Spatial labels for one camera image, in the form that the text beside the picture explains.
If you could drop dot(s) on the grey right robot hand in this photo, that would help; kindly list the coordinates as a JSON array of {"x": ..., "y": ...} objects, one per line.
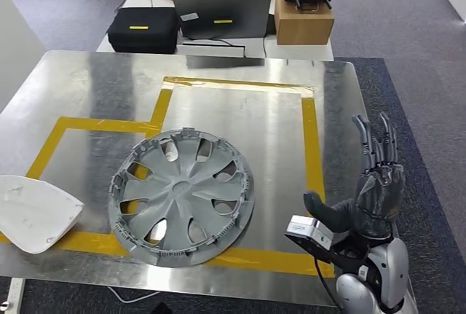
[{"x": 378, "y": 196}]

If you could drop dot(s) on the grey plastic wheel cover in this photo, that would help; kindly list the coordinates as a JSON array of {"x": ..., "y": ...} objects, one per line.
[{"x": 182, "y": 196}]

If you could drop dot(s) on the white plastic cover part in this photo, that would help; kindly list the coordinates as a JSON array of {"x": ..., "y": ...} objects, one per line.
[{"x": 32, "y": 215}]

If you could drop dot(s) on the wide yellow tape outline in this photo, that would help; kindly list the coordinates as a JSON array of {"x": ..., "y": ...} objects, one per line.
[{"x": 313, "y": 157}]

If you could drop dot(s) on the brown cardboard box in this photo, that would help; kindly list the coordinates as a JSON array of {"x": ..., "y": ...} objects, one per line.
[{"x": 304, "y": 29}]

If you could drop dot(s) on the grey laptop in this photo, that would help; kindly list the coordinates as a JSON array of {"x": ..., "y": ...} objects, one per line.
[{"x": 247, "y": 12}]

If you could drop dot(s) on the black zip case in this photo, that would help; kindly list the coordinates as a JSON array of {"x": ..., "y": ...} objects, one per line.
[{"x": 142, "y": 41}]

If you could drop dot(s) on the white power strip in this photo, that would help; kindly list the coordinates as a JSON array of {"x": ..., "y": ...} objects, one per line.
[{"x": 14, "y": 297}]

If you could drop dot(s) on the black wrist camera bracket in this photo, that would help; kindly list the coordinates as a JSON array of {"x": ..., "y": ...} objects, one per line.
[{"x": 345, "y": 256}]

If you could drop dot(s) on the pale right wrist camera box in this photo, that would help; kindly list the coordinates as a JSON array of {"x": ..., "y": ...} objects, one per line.
[{"x": 309, "y": 232}]

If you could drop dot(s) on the dark left wrist camera mount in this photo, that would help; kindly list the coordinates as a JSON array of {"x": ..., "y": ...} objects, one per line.
[{"x": 162, "y": 309}]

